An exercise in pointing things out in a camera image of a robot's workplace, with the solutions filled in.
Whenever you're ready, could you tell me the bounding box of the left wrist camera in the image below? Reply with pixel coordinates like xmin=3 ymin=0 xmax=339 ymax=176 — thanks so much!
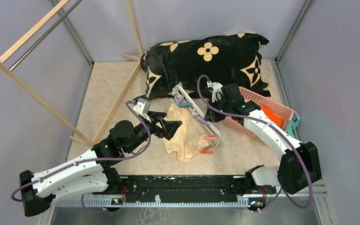
xmin=133 ymin=98 xmax=150 ymax=116

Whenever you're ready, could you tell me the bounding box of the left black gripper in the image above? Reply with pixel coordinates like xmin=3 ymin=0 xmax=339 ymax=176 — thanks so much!
xmin=126 ymin=110 xmax=181 ymax=153

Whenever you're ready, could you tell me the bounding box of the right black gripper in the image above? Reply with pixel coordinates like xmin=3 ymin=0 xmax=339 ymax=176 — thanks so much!
xmin=204 ymin=96 xmax=232 ymax=123

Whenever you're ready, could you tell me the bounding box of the orange clothespin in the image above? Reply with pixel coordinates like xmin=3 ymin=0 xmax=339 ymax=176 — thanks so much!
xmin=201 ymin=150 xmax=214 ymax=154

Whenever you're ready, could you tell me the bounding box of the black floral pillow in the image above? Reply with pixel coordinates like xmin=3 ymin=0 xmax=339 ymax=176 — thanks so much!
xmin=141 ymin=32 xmax=271 ymax=100

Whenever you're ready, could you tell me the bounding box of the wooden drying rack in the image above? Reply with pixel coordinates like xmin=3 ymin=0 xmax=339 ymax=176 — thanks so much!
xmin=0 ymin=0 xmax=130 ymax=148

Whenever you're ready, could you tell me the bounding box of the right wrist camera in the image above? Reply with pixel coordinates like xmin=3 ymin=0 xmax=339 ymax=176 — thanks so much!
xmin=207 ymin=81 xmax=223 ymax=103

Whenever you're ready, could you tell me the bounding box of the orange underwear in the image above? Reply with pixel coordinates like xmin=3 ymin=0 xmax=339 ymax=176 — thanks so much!
xmin=261 ymin=105 xmax=284 ymax=127

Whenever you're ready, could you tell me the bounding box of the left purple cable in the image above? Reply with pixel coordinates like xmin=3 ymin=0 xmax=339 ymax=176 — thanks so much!
xmin=10 ymin=100 xmax=153 ymax=215

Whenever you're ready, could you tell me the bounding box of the teal clothespin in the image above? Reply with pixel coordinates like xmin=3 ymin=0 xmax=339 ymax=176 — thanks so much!
xmin=177 ymin=102 xmax=191 ymax=108

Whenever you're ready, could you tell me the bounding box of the metal rack rod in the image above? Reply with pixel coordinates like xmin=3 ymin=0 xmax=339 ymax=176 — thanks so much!
xmin=9 ymin=0 xmax=82 ymax=71

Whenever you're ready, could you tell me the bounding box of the pink plastic basket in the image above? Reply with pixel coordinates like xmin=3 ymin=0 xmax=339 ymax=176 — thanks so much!
xmin=222 ymin=87 xmax=294 ymax=144

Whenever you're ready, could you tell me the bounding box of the white clip hanger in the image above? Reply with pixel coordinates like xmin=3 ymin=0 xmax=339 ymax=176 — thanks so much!
xmin=172 ymin=83 xmax=222 ymax=148

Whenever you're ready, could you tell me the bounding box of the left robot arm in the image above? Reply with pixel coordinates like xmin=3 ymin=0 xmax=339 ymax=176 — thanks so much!
xmin=19 ymin=111 xmax=182 ymax=217

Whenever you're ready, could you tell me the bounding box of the cream boxer underwear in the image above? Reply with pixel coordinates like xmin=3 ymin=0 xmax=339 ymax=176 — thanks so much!
xmin=164 ymin=103 xmax=214 ymax=163

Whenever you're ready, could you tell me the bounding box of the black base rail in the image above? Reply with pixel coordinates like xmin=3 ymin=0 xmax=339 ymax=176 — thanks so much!
xmin=48 ymin=174 xmax=327 ymax=209

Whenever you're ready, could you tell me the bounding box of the purple clothespin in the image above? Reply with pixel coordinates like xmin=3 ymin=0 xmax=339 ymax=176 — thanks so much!
xmin=176 ymin=95 xmax=184 ymax=105

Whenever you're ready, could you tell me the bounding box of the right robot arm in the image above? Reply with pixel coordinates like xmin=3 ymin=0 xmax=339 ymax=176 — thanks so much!
xmin=205 ymin=81 xmax=322 ymax=194

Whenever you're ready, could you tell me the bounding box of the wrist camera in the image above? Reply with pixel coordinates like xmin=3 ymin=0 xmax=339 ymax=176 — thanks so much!
xmin=207 ymin=81 xmax=223 ymax=103
xmin=133 ymin=98 xmax=150 ymax=116

